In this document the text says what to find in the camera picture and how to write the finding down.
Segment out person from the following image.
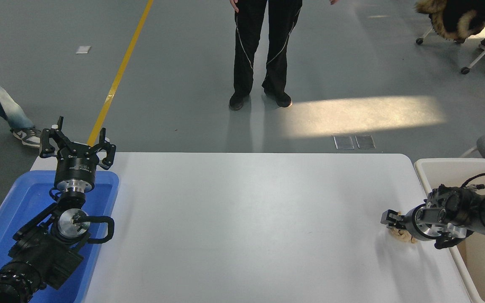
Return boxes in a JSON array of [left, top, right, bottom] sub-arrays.
[[229, 0, 303, 111], [0, 69, 42, 148]]

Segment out tan paper ball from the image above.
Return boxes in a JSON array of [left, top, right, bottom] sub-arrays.
[[388, 210, 418, 245]]

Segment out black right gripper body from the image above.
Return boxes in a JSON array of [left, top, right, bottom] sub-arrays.
[[399, 207, 421, 239]]

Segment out black fur-trimmed coat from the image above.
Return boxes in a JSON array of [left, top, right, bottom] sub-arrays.
[[414, 0, 485, 43]]

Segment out white wheeled chair frame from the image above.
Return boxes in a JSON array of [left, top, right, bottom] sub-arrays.
[[415, 23, 485, 75]]

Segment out blue plastic tray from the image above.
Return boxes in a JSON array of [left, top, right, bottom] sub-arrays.
[[0, 170, 120, 303]]

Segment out brown cardboard piece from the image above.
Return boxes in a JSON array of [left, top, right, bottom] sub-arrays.
[[456, 242, 469, 266]]

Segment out large pale bin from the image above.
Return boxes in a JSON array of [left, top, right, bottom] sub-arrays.
[[414, 158, 485, 303]]

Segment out metal floor plate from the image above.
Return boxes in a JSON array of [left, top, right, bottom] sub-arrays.
[[334, 136, 355, 151], [355, 136, 376, 150]]

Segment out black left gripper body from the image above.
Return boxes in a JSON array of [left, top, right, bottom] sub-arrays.
[[54, 145, 99, 186]]

